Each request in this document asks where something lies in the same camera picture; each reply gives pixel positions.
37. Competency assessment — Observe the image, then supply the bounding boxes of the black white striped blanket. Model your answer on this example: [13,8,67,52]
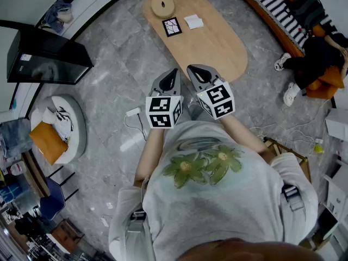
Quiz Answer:
[236,0,331,48]

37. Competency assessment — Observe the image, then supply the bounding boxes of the orange sofa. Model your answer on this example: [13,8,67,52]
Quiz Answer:
[227,0,346,100]

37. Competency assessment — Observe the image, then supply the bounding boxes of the tangled white floor cable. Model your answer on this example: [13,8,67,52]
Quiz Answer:
[250,99,324,153]

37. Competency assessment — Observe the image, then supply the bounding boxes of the black flat screen television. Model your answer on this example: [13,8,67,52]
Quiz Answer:
[7,20,95,85]

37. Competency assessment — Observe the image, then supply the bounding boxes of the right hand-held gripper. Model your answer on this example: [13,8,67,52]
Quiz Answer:
[186,64,235,120]

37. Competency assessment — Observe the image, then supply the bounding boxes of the round woven beige mat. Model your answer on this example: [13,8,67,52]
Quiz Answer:
[151,0,175,18]

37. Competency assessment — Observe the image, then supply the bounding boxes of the grey harness strap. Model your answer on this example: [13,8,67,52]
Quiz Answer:
[127,209,147,233]
[281,183,305,212]

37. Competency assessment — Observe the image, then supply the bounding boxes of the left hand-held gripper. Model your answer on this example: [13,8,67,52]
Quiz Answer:
[145,69,183,129]

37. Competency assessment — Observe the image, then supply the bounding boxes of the grey flower print shirt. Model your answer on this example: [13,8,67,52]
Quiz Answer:
[108,120,319,261]

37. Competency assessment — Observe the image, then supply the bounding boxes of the blue chair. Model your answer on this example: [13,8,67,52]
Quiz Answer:
[40,166,79,221]

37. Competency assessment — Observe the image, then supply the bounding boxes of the wooden slatted stool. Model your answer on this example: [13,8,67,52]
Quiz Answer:
[263,136,312,183]

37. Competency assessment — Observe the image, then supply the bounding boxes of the person's right forearm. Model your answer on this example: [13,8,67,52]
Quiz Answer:
[219,114,272,163]

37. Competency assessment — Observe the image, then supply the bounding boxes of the black framed patterned picture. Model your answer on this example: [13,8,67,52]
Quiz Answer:
[161,16,183,38]

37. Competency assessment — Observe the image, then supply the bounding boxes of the round white ottoman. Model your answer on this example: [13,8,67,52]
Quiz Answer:
[29,94,87,165]

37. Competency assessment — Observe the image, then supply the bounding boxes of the white folded paper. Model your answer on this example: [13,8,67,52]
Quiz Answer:
[183,14,204,30]

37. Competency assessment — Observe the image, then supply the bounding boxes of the person's left forearm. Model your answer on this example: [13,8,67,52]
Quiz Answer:
[134,128,165,187]

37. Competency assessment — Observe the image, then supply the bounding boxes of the white cardboard box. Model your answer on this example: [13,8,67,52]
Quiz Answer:
[325,108,348,142]

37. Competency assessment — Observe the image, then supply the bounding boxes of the wooden coffee table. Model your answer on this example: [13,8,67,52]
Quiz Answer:
[141,0,248,83]

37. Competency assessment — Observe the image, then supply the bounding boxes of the white leaf print cushion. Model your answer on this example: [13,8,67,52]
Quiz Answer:
[42,106,74,144]

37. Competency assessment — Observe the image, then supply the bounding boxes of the orange square cushion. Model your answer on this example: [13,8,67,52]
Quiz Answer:
[29,121,69,166]

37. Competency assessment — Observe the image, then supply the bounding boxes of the white shelf unit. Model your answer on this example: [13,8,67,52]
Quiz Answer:
[323,159,348,222]

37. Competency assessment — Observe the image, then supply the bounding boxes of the pile of blue grey clothes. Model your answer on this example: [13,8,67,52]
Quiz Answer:
[40,0,74,34]

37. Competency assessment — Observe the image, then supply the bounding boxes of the light blue jeans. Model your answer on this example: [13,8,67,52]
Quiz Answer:
[181,96,207,122]

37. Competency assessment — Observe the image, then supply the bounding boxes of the dark grey backpack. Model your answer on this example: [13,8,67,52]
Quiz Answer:
[289,0,327,29]

